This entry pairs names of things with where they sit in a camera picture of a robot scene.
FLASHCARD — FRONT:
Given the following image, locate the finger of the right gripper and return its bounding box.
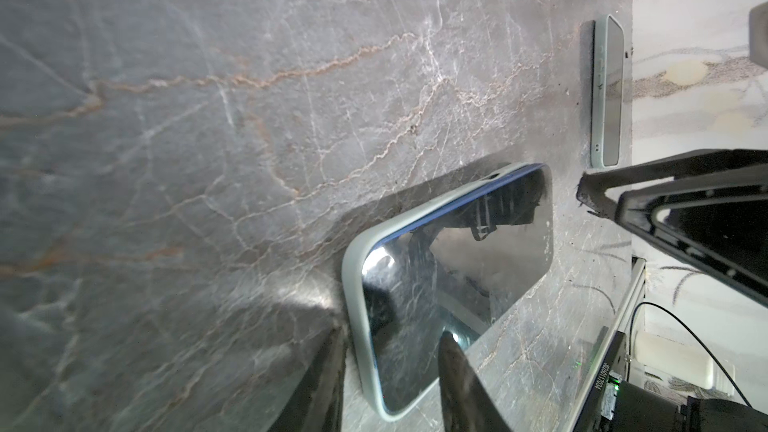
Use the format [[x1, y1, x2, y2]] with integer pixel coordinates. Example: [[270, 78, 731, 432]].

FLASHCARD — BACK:
[[576, 149, 767, 305]]

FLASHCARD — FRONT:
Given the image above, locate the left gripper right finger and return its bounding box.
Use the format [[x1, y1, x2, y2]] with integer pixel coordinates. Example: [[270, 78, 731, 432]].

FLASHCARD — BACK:
[[438, 331, 510, 432]]

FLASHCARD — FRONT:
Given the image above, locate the light blue case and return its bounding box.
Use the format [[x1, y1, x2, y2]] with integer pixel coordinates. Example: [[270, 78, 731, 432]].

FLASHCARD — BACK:
[[340, 161, 554, 422], [590, 15, 625, 169]]

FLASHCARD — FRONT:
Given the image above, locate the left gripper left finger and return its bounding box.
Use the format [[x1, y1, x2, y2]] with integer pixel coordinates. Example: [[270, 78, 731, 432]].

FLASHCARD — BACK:
[[268, 328, 348, 432]]

